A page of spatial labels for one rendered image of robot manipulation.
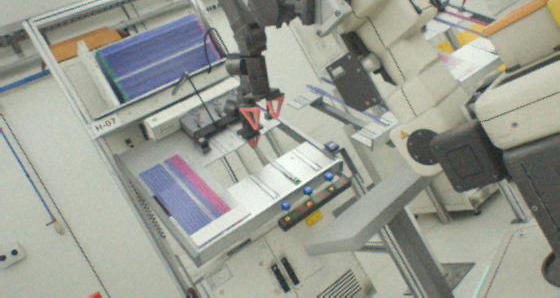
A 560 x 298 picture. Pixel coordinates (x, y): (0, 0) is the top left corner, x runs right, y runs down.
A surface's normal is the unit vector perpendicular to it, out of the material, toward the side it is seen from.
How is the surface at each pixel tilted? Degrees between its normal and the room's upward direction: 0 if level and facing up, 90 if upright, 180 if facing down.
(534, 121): 90
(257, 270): 90
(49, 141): 90
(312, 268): 90
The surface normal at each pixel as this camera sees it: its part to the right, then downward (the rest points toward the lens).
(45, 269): 0.38, -0.18
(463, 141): -0.59, 0.36
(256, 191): -0.09, -0.75
